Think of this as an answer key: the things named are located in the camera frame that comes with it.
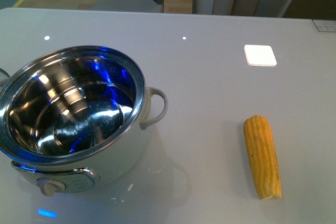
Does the yellow corn cob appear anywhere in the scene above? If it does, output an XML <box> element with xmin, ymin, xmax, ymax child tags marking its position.
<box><xmin>243</xmin><ymin>115</ymin><xmax>282</xmax><ymax>200</ymax></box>

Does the white electric cooking pot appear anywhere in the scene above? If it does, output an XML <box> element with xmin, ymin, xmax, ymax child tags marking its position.
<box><xmin>1</xmin><ymin>46</ymin><xmax>168</xmax><ymax>196</ymax></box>

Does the table label sticker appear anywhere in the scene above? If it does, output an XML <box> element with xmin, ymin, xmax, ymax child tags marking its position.
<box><xmin>312</xmin><ymin>19</ymin><xmax>336</xmax><ymax>32</ymax></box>

